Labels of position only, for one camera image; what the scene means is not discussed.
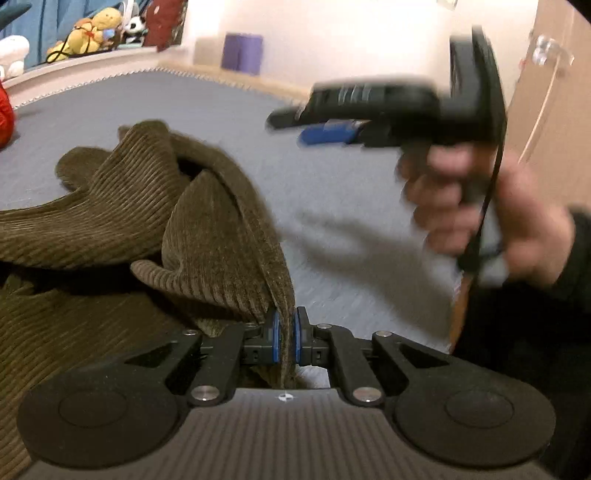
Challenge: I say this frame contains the red folded blanket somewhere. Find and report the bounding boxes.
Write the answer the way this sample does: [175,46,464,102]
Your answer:
[0,84,15,149]

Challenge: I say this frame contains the wooden bed frame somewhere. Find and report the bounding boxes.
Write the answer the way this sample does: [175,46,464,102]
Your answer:
[157,60,310,104]

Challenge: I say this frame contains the panda plush toy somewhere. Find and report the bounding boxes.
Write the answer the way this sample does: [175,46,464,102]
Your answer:
[121,15,146,47]

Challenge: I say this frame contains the blue curtain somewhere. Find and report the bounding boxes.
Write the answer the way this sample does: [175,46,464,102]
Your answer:
[1,1,147,70]

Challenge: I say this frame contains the purple box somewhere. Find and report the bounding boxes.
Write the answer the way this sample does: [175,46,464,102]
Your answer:
[221,33,263,76]

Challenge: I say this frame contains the olive corduroy pants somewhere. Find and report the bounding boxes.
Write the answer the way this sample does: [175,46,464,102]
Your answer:
[1,120,296,479]

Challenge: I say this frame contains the white plush toy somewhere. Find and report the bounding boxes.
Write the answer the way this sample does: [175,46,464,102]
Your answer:
[0,35,30,81]

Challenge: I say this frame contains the yellow plush toy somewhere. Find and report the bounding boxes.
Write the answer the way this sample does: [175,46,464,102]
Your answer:
[45,7,123,64]

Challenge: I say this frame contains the person right hand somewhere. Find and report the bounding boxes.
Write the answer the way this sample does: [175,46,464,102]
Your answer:
[396,142,576,288]

